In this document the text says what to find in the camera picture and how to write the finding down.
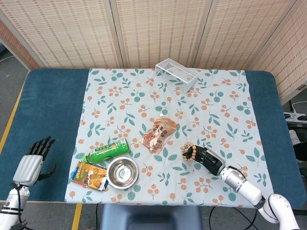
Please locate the teal table cover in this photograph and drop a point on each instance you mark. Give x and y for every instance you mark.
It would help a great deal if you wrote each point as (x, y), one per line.
(52, 107)

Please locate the brown spouted snack pouch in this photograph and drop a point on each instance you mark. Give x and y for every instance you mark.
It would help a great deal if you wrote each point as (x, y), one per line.
(158, 134)

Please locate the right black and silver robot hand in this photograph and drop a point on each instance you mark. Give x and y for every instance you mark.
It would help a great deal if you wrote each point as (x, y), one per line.
(208, 159)

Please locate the woven bamboo folding screen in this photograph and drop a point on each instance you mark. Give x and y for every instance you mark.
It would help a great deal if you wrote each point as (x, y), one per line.
(163, 28)

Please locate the black and white shoe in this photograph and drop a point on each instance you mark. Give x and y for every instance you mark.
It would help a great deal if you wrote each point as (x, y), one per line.
(298, 141)

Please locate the green plastic drink bottle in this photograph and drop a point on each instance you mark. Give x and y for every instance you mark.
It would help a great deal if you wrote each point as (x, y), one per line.
(108, 151)

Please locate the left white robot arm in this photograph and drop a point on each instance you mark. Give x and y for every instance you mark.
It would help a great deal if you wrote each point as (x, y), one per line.
(12, 206)

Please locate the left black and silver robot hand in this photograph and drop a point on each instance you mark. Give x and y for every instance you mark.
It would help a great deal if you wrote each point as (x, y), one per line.
(27, 166)

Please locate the yellow and blue snack box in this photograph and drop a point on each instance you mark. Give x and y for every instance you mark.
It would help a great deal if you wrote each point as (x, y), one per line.
(90, 177)

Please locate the floral leaf print tablecloth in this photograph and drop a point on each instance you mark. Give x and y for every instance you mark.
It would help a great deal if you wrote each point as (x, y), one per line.
(168, 105)

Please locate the stainless steel bowl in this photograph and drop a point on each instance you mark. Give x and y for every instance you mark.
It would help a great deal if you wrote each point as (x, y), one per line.
(122, 173)

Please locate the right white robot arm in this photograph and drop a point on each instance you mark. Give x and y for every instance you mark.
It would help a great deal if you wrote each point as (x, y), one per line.
(242, 183)

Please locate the white mesh metal rack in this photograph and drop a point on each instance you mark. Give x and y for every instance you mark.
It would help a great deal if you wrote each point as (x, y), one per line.
(184, 74)

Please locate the blue grey chair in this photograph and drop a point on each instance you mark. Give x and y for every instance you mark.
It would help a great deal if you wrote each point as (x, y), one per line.
(151, 218)

